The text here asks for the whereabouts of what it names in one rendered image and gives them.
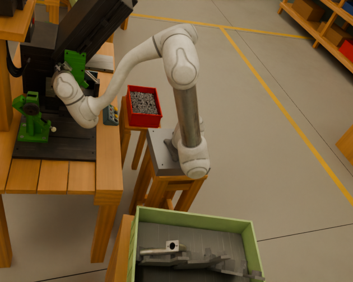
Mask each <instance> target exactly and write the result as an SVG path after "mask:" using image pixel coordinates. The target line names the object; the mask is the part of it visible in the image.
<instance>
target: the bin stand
mask: <svg viewBox="0 0 353 282"><path fill-rule="evenodd" d="M147 129H148V128H146V127H137V126H129V121H128V113H127V103H126V97H125V96H122V100H121V108H120V113H119V135H120V151H121V160H122V170H123V165H124V161H125V158H126V154H127V149H128V145H129V140H130V137H131V130H134V131H141V132H140V136H139V139H138V142H137V146H136V150H135V153H134V157H133V161H132V165H131V167H132V170H137V167H138V164H139V161H140V158H141V154H142V150H143V146H144V144H145V140H146V133H147ZM147 148H148V144H147ZM147 148H146V151H147ZM146 151H145V155H146ZM145 155H144V157H143V161H144V158H145ZM143 161H142V164H143ZM142 164H141V168H142ZM141 168H140V171H141ZM140 171H139V174H138V177H139V175H140ZM138 177H137V181H138ZM137 181H136V184H137ZM136 184H135V187H134V190H135V188H136ZM134 190H133V191H134Z"/></svg>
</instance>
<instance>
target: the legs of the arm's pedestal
mask: <svg viewBox="0 0 353 282"><path fill-rule="evenodd" d="M151 178H152V180H153V182H152V185H151V188H150V190H149V193H148V194H146V192H147V189H148V186H149V183H150V181H151ZM203 182H204V180H184V181H158V180H157V176H156V175H155V170H154V166H153V163H152V159H151V155H150V150H149V147H148V148H147V151H146V155H145V158H144V161H143V164H142V168H141V171H140V175H139V177H138V181H137V184H136V188H135V190H134V194H133V197H132V201H131V204H130V206H129V215H133V216H135V213H136V207H137V206H143V205H142V204H143V203H145V204H144V206H145V207H151V208H159V209H167V210H176V211H180V212H188V210H189V208H190V206H191V205H192V202H193V200H194V199H195V197H196V195H197V193H198V192H199V190H200V188H201V186H202V184H203ZM177 190H183V191H182V194H181V196H180V198H179V200H178V202H177V204H176V206H175V208H173V204H172V199H173V197H174V195H175V192H176V191H177Z"/></svg>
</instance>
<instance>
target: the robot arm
mask: <svg viewBox="0 0 353 282"><path fill-rule="evenodd" d="M197 40H198V34H197V31H196V28H195V27H194V26H193V25H191V24H189V23H183V24H179V25H175V26H172V27H170V28H167V29H165V30H162V31H160V32H159V33H157V34H156V35H154V36H152V37H150V38H149V39H147V40H146V41H144V42H143V43H142V44H139V45H138V46H137V47H135V48H133V49H132V50H131V51H129V52H128V53H127V54H126V55H125V56H124V57H123V58H122V60H121V61H120V62H119V64H118V66H117V68H116V70H115V72H114V74H113V76H112V79H111V81H110V83H109V85H108V87H107V89H106V91H105V93H104V94H103V95H102V96H100V97H98V98H94V97H92V96H85V95H84V94H83V92H82V91H81V89H80V87H79V85H78V83H77V81H76V80H75V78H74V76H73V75H72V73H71V72H70V70H69V69H68V70H65V65H64V63H63V64H61V62H60V63H58V64H57V65H55V66H54V67H55V68H56V69H58V74H57V75H56V77H55V79H54V82H53V88H54V92H55V94H56V95H57V96H58V97H59V98H60V99H61V100H62V101H63V103H64V104H65V106H66V107H67V109H68V111H69V113H70V114H71V116H72V117H73V118H74V120H75V121H76V122H77V123H78V124H79V125H80V126H82V127H83V128H86V129H90V128H93V127H95V126H96V125H97V123H98V121H99V117H98V115H99V114H100V111H101V110H102V109H104V108H105V107H107V106H108V105H109V104H111V102H112V101H113V100H114V99H115V97H116V95H117V94H118V92H119V90H120V88H121V86H122V85H123V83H124V81H125V80H126V78H127V76H128V74H129V72H130V71H131V69H132V68H133V67H134V66H135V65H137V64H138V63H141V62H145V61H148V60H153V59H159V58H162V59H163V63H164V69H165V73H166V76H167V79H168V82H169V84H170V85H171V86H172V87H173V91H174V97H175V104H176V110H177V114H178V123H177V125H176V127H175V130H174V132H173V137H172V139H164V143H165V144H166V146H167V148H168V150H169V152H170V154H171V156H172V160H173V162H177V161H179V162H180V166H181V169H182V171H183V172H184V174H185V175H186V176H188V177H190V178H192V179H198V178H202V177H203V176H204V175H205V174H206V173H207V172H208V169H209V167H210V159H209V155H208V148H207V142H206V140H205V138H204V133H205V132H204V129H205V124H204V121H203V119H202V118H201V117H200V116H199V112H198V101H197V90H196V83H197V81H198V76H199V59H198V54H197V51H196V48H195V46H194V45H195V43H196V42H197Z"/></svg>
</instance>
